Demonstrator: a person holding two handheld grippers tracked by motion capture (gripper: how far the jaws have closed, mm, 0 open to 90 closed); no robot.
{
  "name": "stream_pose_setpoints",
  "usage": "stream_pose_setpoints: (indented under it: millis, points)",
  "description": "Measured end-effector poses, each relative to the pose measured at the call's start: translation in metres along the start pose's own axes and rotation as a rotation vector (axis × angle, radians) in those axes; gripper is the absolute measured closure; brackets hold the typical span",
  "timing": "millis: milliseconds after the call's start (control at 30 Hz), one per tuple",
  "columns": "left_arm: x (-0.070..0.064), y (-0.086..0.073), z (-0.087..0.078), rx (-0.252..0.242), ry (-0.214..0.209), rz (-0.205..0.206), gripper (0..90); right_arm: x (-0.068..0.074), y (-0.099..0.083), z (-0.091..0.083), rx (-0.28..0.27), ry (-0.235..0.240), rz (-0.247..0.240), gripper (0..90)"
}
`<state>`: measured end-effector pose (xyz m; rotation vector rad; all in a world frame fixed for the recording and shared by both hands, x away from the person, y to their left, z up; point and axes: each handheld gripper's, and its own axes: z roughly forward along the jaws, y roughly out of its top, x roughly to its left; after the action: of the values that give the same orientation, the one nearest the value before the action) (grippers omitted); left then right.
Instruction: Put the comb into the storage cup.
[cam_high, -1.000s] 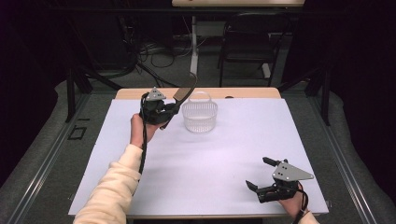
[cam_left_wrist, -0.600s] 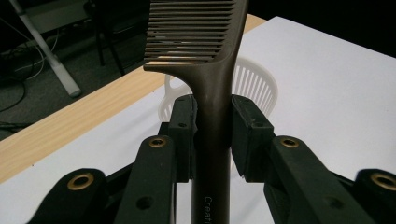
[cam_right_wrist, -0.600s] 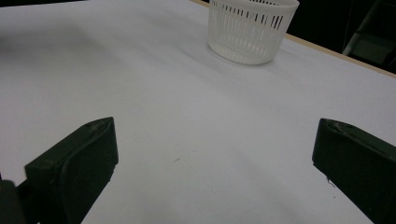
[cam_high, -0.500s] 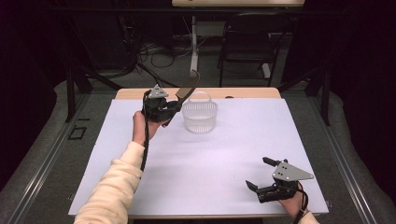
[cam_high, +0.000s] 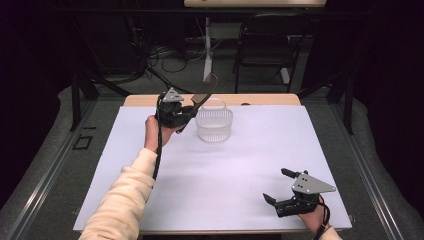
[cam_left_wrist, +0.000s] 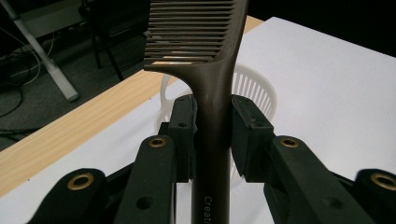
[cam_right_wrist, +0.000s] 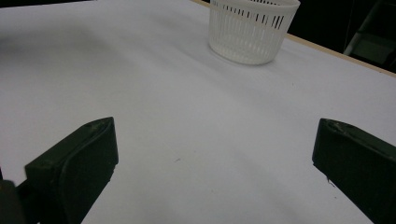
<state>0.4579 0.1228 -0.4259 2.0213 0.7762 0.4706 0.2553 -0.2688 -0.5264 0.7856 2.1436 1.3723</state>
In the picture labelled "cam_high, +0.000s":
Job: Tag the wooden table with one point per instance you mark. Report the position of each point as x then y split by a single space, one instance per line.
266 99

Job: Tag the aluminium floor rail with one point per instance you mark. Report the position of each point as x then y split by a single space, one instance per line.
370 186
43 180

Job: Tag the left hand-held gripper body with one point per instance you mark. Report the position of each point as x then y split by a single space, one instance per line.
171 110

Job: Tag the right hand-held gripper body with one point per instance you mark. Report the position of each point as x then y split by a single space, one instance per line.
308 190

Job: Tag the black kitchen knife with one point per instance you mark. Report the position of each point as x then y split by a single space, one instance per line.
201 96

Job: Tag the person's right hand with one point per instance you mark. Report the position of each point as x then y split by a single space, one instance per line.
313 218

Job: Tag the person's left hand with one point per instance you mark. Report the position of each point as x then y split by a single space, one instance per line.
153 133

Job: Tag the black folding chair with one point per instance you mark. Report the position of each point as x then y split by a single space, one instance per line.
266 46

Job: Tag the clear plastic basket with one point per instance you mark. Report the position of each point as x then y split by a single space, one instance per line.
213 128

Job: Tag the white table mat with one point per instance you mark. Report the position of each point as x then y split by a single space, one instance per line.
240 173

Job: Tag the white-legged wooden desk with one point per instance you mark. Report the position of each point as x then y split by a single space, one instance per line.
208 50

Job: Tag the black metal stand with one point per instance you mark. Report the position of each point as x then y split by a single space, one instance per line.
340 90
83 86

